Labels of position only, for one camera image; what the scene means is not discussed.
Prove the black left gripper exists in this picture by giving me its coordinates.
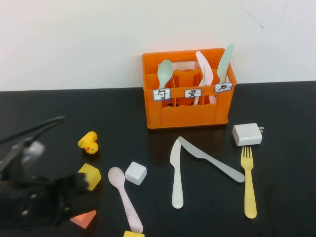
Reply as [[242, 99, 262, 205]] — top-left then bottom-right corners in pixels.
[[24, 172, 99, 223]]

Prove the pink plastic spoon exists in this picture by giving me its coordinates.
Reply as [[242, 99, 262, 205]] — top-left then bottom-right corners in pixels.
[[108, 166, 144, 234]]

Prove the cream white plastic knife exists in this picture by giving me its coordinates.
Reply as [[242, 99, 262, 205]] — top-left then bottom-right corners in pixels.
[[169, 139, 184, 209]]

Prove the grey plastic knife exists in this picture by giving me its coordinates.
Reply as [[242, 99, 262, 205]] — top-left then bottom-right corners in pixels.
[[177, 136, 245, 184]]

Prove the yellow plastic fork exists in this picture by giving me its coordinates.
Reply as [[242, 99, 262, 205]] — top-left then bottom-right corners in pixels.
[[240, 146, 258, 219]]

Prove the orange plastic cutlery holder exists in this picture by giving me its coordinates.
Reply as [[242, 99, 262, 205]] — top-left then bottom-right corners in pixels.
[[142, 48, 238, 130]]

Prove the yellow foam cube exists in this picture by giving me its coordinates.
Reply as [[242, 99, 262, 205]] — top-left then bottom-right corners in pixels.
[[78, 162, 102, 192], [122, 230, 145, 237]]

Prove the orange foam cube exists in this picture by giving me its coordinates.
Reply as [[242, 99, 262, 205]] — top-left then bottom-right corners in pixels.
[[70, 209, 97, 229]]

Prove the yellow rubber duck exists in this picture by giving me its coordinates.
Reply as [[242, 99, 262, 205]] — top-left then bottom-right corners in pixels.
[[78, 131, 99, 155]]

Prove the white foam cube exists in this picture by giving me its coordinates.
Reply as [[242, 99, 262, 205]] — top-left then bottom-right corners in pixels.
[[124, 161, 148, 186]]

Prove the white paper label 勺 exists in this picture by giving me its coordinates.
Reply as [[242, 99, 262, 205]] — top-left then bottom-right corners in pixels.
[[153, 88, 171, 101]]

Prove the pale green plastic spoon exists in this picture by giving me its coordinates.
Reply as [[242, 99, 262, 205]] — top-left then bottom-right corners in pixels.
[[157, 60, 173, 89]]

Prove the white paper label 叉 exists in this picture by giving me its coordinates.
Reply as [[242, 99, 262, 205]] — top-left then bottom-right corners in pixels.
[[184, 88, 202, 99]]

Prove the white paper label 刀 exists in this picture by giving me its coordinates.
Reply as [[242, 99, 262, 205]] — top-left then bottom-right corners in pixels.
[[214, 82, 234, 93]]

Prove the pale green plastic knife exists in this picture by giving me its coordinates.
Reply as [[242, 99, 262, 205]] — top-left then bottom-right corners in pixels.
[[216, 43, 235, 83]]

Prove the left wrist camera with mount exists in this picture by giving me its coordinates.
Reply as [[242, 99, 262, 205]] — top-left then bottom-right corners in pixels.
[[0, 138, 47, 178]]

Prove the white usb wall charger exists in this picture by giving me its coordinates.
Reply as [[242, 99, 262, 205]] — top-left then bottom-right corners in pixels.
[[232, 122, 265, 147]]

